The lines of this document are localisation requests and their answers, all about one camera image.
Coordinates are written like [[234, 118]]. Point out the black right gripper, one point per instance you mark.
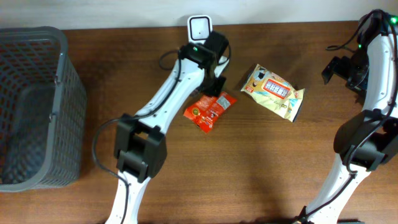
[[335, 66]]

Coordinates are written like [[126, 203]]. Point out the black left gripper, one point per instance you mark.
[[217, 90]]

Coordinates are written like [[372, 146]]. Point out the red snack packet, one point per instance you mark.
[[207, 110]]

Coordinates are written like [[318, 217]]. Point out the yellow snack bag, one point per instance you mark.
[[273, 92]]

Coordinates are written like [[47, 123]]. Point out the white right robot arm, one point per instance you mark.
[[369, 139]]

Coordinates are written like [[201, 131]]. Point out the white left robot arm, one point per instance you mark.
[[140, 144]]

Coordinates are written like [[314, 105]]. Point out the grey plastic lattice basket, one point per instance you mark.
[[43, 108]]

